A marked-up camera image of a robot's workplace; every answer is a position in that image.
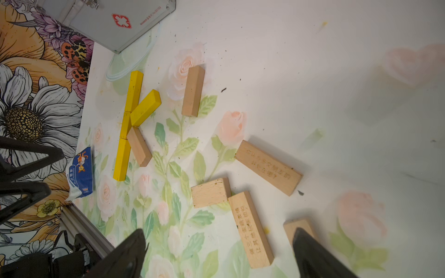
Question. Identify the wooden block top edge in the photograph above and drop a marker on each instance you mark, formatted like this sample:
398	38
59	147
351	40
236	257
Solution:
193	91

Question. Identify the blue card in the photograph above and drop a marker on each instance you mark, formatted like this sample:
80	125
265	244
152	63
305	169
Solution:
79	174

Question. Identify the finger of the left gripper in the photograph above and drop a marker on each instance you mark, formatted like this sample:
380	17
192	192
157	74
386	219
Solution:
20	158
32	193

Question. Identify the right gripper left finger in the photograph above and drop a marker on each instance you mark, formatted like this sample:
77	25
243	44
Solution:
125	261

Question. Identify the aluminium front rail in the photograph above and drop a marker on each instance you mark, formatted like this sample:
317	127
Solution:
75	222

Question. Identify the wooden block diagonal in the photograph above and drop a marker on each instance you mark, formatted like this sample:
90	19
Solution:
253	237

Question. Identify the yellow long block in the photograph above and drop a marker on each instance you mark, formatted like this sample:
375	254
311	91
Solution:
147	107
133	92

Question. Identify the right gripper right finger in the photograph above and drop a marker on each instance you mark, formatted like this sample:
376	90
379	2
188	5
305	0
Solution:
314	261

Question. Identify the yellow short block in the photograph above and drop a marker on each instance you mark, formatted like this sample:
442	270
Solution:
122	160

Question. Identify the silver metal case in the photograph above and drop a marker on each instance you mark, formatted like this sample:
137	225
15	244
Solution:
114	24

